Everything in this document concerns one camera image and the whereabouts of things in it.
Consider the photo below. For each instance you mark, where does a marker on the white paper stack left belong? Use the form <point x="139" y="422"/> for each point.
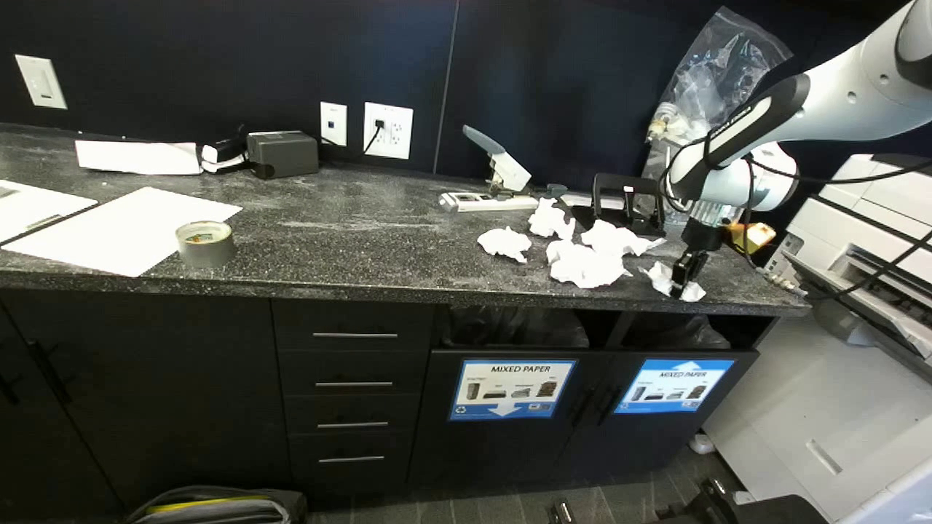
<point x="27" y="208"/>

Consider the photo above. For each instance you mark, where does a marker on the crumpled tissue back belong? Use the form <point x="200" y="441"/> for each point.
<point x="550" y="221"/>

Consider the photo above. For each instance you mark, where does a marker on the clear plastic bag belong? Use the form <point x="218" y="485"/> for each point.
<point x="713" y="76"/>

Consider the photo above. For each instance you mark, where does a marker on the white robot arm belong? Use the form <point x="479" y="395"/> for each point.
<point x="872" y="90"/>

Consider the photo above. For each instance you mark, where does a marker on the large white stapler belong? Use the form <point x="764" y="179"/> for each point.
<point x="505" y="185"/>

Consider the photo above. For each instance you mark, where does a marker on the white wall plate left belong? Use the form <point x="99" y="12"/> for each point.
<point x="42" y="82"/>

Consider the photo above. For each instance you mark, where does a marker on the right black bin door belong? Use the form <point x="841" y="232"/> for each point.
<point x="602" y="446"/>

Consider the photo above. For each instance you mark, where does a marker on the right mixed paper sign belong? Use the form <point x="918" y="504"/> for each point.
<point x="671" y="386"/>

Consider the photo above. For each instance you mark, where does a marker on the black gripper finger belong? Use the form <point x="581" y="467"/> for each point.
<point x="678" y="275"/>
<point x="697" y="265"/>

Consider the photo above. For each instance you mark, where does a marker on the folded white paper back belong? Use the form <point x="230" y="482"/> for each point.
<point x="138" y="159"/>

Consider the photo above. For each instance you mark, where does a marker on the white paper sheet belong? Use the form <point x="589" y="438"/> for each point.
<point x="122" y="236"/>

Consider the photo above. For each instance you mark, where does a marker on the black drawer unit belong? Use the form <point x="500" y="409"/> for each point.
<point x="350" y="382"/>

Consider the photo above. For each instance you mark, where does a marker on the white wall outlet plate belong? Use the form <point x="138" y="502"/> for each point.
<point x="388" y="133"/>

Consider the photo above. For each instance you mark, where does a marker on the left black bin door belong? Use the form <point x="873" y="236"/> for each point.
<point x="486" y="454"/>

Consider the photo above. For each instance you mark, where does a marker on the white office printer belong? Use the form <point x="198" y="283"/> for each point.
<point x="837" y="409"/>

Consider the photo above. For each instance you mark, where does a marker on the black cabinet door left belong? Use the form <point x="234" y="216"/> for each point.
<point x="166" y="390"/>

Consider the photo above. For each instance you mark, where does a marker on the roll of tape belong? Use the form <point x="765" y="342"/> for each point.
<point x="203" y="240"/>

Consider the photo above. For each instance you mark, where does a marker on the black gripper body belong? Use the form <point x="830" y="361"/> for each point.
<point x="700" y="236"/>

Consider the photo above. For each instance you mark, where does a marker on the white wall switch plate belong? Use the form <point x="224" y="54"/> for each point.
<point x="333" y="124"/>

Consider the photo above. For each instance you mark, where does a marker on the black box device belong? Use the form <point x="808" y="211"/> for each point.
<point x="282" y="152"/>

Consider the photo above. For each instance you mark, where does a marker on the tissue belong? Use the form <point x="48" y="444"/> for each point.
<point x="581" y="265"/>
<point x="614" y="240"/>
<point x="662" y="280"/>
<point x="505" y="243"/>
<point x="550" y="221"/>

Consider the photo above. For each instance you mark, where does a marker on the black bin door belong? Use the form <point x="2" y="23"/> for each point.
<point x="602" y="446"/>
<point x="486" y="454"/>

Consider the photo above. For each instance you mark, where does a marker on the orange yellow wrist camera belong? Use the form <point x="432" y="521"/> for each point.
<point x="749" y="236"/>

